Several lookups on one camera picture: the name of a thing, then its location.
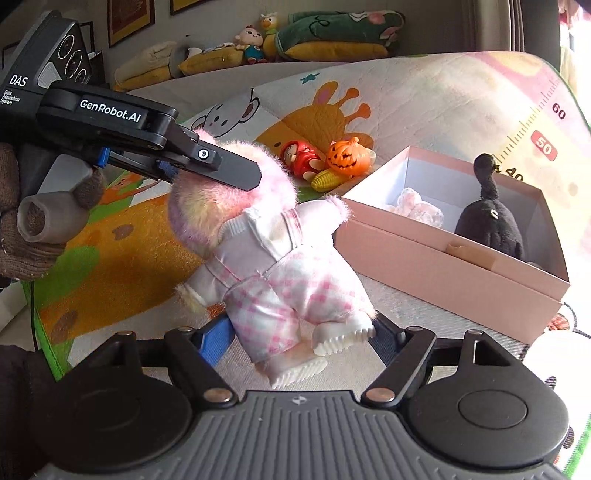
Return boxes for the yellow bird plush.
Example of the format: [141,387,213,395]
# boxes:
[258,13,281,61]

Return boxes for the pink cardboard box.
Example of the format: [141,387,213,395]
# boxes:
[333,145,573,345]

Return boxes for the wooden picture frame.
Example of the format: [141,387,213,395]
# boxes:
[169,0,214,16]
[108,0,156,48]

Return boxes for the grey curtain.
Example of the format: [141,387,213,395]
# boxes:
[503,0,562,75]

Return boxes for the red doll figure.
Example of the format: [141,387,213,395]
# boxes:
[281,141,327,179]

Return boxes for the grey plush item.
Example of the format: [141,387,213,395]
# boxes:
[168,46,205,77]

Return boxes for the long yellow pillow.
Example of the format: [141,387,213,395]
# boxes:
[281,39,391,62]

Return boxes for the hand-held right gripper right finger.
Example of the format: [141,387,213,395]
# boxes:
[361,319,514,408]

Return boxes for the cream folded blanket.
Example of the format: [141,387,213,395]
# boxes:
[114,41,179,85]

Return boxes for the black plush toy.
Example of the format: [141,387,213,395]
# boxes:
[454,153,526,262]

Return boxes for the pale pink fluffy toy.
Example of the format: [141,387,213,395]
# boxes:
[385,187,445,230]

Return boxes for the orange pumpkin toy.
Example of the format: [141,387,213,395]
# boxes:
[326,137,376,179]

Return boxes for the person's left hand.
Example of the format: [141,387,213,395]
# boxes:
[0,141,107,283]

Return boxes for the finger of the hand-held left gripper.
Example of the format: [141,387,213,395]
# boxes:
[156,121,264,191]
[98,147,180,184]

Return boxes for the pink plush doll checked overalls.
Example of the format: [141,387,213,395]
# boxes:
[167,129,378,391]

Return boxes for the green plush pillow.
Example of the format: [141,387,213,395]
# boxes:
[275,10,406,52]

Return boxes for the yellow corn toy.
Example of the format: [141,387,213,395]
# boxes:
[310,168,345,191]

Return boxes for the printed giraffe play mat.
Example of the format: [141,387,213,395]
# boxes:
[22,50,591,480]

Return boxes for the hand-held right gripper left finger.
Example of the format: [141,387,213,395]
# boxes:
[99,318,238,405]

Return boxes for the cartoon boy doll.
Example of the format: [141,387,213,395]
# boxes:
[235,25,267,65]

